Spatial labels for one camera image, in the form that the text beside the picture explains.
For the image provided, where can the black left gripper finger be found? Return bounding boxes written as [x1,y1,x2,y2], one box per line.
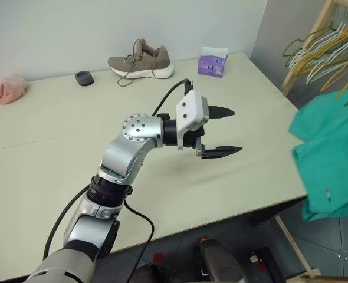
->
[208,105,236,120]
[201,145,244,160]

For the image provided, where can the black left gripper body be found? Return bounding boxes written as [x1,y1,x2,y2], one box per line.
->
[183,125,207,160]

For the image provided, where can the teal green shorts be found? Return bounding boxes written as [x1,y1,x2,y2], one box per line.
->
[288,85,348,222]

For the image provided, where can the purple tissue pack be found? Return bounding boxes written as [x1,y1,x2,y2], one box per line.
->
[197,46,229,78]

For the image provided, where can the taupe sneaker with white sole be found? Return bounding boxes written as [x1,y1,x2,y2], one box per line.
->
[107,37,175,88]

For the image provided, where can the light wooden clothes rack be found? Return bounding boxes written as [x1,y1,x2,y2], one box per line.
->
[280,0,348,97]

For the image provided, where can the light wooden floor bar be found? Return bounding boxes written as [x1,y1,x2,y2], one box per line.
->
[275,215,321,279]

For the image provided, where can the black box on floor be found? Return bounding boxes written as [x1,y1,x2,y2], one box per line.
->
[249,247,284,283]

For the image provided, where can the black round rubber cup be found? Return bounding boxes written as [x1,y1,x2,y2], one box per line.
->
[74,70,95,88]

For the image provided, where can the pink fluffy cloth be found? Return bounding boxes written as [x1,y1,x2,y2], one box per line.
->
[0,75,29,106]

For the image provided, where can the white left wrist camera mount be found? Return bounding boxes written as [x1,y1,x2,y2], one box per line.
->
[175,90,209,151]

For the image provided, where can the black metal table frame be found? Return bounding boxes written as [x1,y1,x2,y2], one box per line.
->
[247,197,307,228]

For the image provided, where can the yellow wire hanger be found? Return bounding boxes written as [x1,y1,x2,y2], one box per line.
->
[321,48,348,93]
[291,26,348,75]

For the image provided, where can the white wire hanger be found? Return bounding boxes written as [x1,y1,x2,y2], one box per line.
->
[288,23,348,71]
[306,38,348,86]

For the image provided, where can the thin black body cable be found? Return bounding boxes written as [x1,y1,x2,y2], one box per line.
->
[123,200,156,283]

